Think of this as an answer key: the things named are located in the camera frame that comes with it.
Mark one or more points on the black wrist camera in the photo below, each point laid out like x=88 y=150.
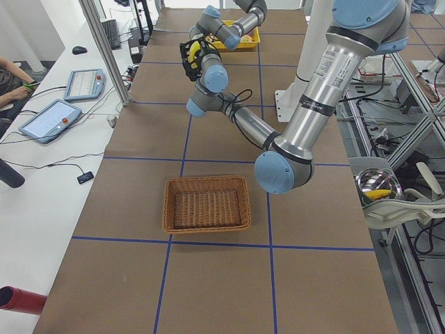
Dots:
x=192 y=70

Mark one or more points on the black computer mouse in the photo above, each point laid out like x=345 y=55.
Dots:
x=77 y=50

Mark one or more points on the yellow plastic basket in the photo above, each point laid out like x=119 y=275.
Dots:
x=231 y=35

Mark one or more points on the pot with yellow item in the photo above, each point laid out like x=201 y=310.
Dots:
x=374 y=184

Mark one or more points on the black keyboard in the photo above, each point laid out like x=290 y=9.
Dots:
x=111 y=32

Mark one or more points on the croissant toy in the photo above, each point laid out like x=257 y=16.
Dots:
x=246 y=39

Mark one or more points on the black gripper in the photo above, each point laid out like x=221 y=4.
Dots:
x=188 y=66

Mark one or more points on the black monitor stand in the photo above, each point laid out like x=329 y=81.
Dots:
x=140 y=35

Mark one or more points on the person at desk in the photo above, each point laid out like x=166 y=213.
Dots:
x=16 y=85

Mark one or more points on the near teach pendant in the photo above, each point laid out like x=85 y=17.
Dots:
x=50 y=122

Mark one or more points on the white pedestal column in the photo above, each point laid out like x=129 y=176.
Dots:
x=313 y=47

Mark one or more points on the small black puck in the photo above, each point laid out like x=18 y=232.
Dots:
x=85 y=177

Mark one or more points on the far teach pendant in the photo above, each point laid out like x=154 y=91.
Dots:
x=84 y=85

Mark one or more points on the teach pendant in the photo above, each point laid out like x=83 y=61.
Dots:
x=50 y=122
x=84 y=85

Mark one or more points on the red bottle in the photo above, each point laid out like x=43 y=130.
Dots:
x=20 y=300

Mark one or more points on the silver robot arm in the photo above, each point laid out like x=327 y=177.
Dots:
x=356 y=30
x=253 y=9

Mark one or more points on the brown wicker basket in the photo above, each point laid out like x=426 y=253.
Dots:
x=206 y=204

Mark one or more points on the aluminium frame post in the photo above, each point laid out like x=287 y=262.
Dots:
x=92 y=17

